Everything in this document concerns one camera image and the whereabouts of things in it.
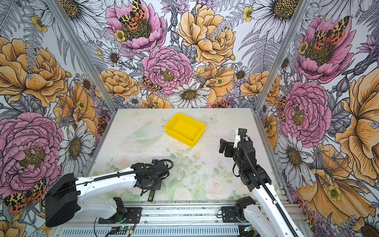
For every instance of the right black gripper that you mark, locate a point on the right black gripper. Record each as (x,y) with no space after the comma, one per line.
(230,146)

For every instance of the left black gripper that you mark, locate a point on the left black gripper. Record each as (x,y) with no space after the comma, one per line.
(156,187)

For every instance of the black yellow screwdriver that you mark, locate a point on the black yellow screwdriver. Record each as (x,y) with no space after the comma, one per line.
(151,196)

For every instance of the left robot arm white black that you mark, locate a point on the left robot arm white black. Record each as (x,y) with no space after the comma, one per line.
(72,197)

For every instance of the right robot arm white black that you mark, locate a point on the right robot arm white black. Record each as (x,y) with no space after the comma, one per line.
(265,211)

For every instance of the yellow plastic bin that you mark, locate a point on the yellow plastic bin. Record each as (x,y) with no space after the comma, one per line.
(185,129)

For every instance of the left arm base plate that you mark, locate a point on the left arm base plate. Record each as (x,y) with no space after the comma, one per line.
(131,215)

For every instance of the aluminium mounting rail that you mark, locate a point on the aluminium mounting rail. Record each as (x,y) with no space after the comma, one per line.
(153,213)

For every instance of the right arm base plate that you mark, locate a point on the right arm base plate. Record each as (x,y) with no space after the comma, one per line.
(229,215)

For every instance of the white vented cable duct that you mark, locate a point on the white vented cable duct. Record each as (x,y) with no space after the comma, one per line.
(153,231)

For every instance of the right aluminium frame post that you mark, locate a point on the right aluminium frame post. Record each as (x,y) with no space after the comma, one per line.
(287,41)

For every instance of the aluminium frame post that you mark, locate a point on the aluminium frame post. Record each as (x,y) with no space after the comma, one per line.
(287,41)
(73,38)

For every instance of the left aluminium frame post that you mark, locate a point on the left aluminium frame post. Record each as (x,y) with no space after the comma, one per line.
(73,38)

